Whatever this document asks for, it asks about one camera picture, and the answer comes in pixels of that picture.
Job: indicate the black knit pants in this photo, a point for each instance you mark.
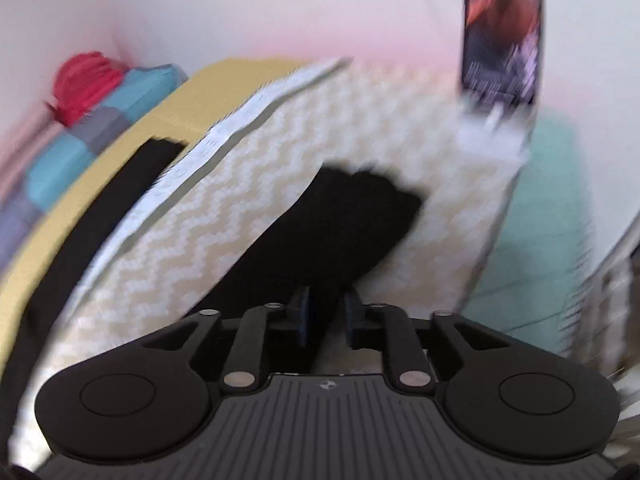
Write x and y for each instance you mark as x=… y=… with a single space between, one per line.
x=341 y=227

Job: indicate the yellow white patterned bedsheet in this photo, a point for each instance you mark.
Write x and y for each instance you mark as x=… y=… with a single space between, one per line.
x=257 y=132

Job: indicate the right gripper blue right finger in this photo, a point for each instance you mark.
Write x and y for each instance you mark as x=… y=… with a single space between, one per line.
x=390 y=330

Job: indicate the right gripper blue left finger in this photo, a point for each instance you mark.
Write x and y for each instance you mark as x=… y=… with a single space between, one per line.
x=265 y=340

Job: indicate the teal grey folded blanket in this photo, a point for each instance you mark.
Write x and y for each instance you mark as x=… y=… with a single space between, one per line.
x=30 y=189

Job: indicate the red folded clothes pile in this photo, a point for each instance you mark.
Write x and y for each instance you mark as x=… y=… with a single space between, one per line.
x=83 y=81

